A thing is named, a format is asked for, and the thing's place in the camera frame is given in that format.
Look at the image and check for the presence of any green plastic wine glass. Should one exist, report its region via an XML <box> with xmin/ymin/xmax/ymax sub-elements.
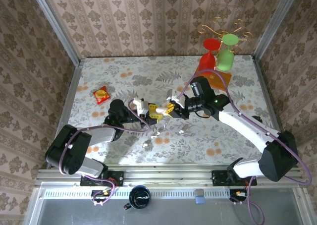
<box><xmin>216</xmin><ymin>33</ymin><xmax>240</xmax><ymax>71</ymax></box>

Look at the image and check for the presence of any slotted cable duct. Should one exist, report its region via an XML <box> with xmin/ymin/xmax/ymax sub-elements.
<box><xmin>43</xmin><ymin>188</ymin><xmax>232</xmax><ymax>199</ymax></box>

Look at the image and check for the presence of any red snack packet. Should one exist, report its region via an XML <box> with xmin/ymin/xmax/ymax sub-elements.
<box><xmin>93</xmin><ymin>85</ymin><xmax>111</xmax><ymax>105</ymax></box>

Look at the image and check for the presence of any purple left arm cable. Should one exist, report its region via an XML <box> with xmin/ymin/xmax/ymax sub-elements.
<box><xmin>59</xmin><ymin>98</ymin><xmax>152</xmax><ymax>207</ymax></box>

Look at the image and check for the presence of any gold rack with orange base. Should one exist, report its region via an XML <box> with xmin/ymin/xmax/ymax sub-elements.
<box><xmin>192</xmin><ymin>16</ymin><xmax>254</xmax><ymax>91</ymax></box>

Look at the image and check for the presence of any aluminium table side rail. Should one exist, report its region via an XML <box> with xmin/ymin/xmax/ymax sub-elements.
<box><xmin>252</xmin><ymin>55</ymin><xmax>292</xmax><ymax>166</ymax></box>
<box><xmin>55</xmin><ymin>60</ymin><xmax>84</xmax><ymax>141</ymax></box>

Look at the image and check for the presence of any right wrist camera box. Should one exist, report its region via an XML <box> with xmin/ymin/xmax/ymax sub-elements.
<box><xmin>165</xmin><ymin>88</ymin><xmax>186</xmax><ymax>108</ymax></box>

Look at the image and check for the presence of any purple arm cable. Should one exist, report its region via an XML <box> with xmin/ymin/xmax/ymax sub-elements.
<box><xmin>59</xmin><ymin>98</ymin><xmax>152</xmax><ymax>207</ymax></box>
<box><xmin>177</xmin><ymin>68</ymin><xmax>313</xmax><ymax>225</ymax></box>

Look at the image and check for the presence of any grey metal panel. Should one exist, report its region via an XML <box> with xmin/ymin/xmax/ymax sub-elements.
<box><xmin>23</xmin><ymin>186</ymin><xmax>313</xmax><ymax>225</ymax></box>

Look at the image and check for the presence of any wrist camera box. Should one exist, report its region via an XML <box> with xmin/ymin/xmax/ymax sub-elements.
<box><xmin>133</xmin><ymin>98</ymin><xmax>148</xmax><ymax>118</ymax></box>
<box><xmin>165</xmin><ymin>88</ymin><xmax>186</xmax><ymax>108</ymax></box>

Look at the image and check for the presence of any red plastic wine glass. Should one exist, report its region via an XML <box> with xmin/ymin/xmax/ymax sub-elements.
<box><xmin>198</xmin><ymin>38</ymin><xmax>222</xmax><ymax>76</ymax></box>

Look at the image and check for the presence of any small blue grey box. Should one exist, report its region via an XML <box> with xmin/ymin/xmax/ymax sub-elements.
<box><xmin>194</xmin><ymin>189</ymin><xmax>206</xmax><ymax>205</ymax></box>

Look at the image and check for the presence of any aluminium frame post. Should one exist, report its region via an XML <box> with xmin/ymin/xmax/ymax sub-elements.
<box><xmin>253</xmin><ymin>0</ymin><xmax>302</xmax><ymax>62</ymax></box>
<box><xmin>29</xmin><ymin>0</ymin><xmax>82</xmax><ymax>66</ymax></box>

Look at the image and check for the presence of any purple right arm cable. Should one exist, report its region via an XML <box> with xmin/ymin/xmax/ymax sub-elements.
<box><xmin>177</xmin><ymin>68</ymin><xmax>313</xmax><ymax>225</ymax></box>

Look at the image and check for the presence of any black mug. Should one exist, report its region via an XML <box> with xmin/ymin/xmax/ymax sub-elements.
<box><xmin>123</xmin><ymin>185</ymin><xmax>151</xmax><ymax>211</ymax></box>

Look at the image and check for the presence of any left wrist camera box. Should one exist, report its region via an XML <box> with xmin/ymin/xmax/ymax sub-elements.
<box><xmin>133</xmin><ymin>98</ymin><xmax>148</xmax><ymax>118</ymax></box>

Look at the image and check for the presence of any aluminium front rail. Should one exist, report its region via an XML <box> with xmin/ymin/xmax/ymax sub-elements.
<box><xmin>34</xmin><ymin>163</ymin><xmax>307</xmax><ymax>188</ymax></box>

